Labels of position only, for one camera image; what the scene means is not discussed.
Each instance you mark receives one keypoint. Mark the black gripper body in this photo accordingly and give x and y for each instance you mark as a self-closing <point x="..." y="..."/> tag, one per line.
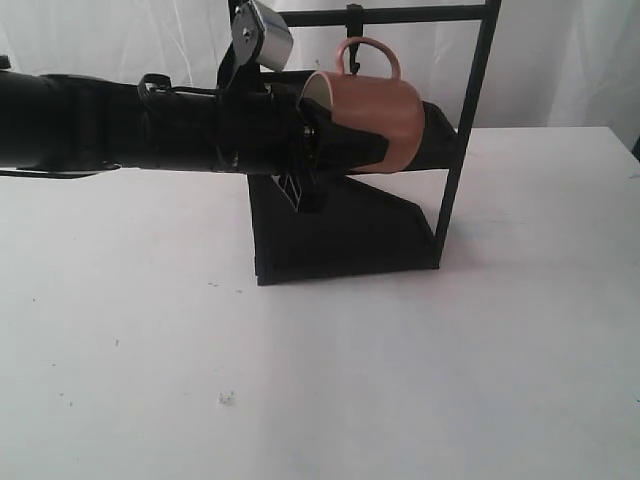
<point x="264" y="133"/>

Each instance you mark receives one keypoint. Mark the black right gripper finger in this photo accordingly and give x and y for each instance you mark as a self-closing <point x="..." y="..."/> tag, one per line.
<point x="337" y="148"/>

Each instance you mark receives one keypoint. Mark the terracotta ceramic mug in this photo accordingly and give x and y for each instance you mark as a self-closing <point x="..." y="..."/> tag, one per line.
<point x="386" y="106"/>

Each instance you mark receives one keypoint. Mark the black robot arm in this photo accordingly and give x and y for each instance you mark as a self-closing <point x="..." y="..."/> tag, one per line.
<point x="61" y="126"/>

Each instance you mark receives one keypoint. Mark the black two-tier shelf rack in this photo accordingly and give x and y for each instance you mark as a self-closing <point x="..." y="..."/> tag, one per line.
<point x="363" y="230"/>

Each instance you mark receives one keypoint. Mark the black metal hook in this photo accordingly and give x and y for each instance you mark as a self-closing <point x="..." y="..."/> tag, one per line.
<point x="354" y="28"/>

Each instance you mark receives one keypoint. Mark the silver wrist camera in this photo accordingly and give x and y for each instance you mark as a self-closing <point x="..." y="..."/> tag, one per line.
<point x="260" y="35"/>

